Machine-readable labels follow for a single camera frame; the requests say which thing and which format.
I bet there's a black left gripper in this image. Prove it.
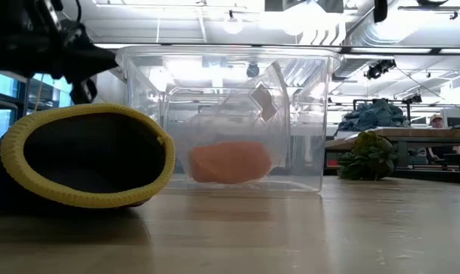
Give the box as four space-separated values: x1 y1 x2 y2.
0 0 119 106

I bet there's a clear plastic bin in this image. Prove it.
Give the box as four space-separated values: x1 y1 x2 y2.
115 45 341 193

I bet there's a clear plastic bag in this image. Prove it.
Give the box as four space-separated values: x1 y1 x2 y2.
167 60 292 184

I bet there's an orange bandage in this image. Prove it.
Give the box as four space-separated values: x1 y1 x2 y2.
188 141 273 185

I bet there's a blue cloth pile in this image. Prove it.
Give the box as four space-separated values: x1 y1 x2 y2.
336 98 410 133

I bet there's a grey printed glove yellow cuff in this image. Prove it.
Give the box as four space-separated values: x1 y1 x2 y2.
0 102 176 216

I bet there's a person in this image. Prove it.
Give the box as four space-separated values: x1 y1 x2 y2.
419 113 460 158

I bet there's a wooden workbench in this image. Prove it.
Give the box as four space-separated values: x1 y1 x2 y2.
324 126 460 170

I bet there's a black ceiling spotlight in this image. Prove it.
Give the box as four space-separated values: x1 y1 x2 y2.
246 62 261 79

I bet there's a small green potted plant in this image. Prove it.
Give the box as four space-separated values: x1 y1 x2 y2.
336 130 400 181

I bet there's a white round ceiling lamp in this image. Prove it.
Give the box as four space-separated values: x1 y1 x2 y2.
222 10 244 35

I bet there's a thin yellow hanging cord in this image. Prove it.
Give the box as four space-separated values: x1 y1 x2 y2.
33 74 45 112

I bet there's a small black ceiling camera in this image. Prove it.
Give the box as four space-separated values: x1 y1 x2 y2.
401 93 424 105

